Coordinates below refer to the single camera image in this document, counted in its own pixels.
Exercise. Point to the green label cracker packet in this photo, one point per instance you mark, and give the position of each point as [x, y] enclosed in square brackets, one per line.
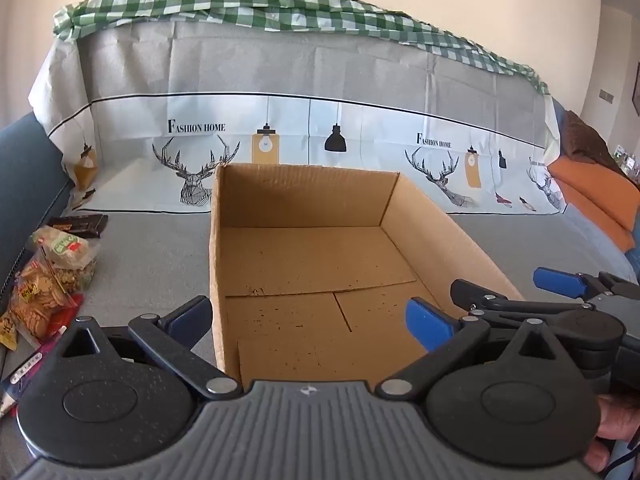
[62, 250]

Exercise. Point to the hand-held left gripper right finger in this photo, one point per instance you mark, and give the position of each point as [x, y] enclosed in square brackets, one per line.
[427, 322]

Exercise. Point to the orange cushion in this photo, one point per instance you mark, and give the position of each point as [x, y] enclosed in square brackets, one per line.
[585, 180]
[607, 227]

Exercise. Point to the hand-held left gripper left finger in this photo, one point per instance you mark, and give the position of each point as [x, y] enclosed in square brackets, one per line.
[192, 317]

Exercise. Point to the brown blanket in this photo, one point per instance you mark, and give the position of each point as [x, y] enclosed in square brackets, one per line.
[590, 140]

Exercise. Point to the small wall frame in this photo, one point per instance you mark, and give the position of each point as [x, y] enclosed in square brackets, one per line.
[636, 87]

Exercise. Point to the dark brown snack packet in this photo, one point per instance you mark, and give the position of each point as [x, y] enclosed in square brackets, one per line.
[80, 224]

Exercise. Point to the green checked cloth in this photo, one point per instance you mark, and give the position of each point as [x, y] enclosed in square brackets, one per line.
[250, 2]

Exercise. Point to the wall switch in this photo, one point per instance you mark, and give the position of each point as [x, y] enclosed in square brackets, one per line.
[606, 95]

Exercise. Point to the clear round biscuit packet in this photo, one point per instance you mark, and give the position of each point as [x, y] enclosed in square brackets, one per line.
[42, 295]

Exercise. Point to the cluttered table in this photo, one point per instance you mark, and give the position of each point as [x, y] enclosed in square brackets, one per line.
[627, 162]

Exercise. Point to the person's right hand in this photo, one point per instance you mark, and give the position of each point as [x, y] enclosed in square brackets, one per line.
[620, 417]

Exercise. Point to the brown cardboard box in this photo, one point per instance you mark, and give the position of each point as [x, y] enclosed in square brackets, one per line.
[310, 260]

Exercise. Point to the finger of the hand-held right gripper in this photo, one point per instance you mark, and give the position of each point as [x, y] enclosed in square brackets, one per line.
[557, 280]
[525, 307]

